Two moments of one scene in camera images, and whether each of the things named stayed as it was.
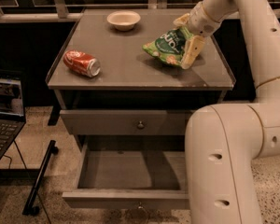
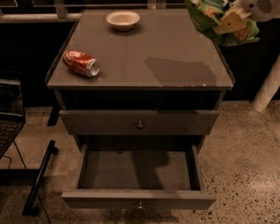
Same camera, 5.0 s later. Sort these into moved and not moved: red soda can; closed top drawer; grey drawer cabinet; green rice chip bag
Moved: green rice chip bag
Not moved: red soda can; grey drawer cabinet; closed top drawer
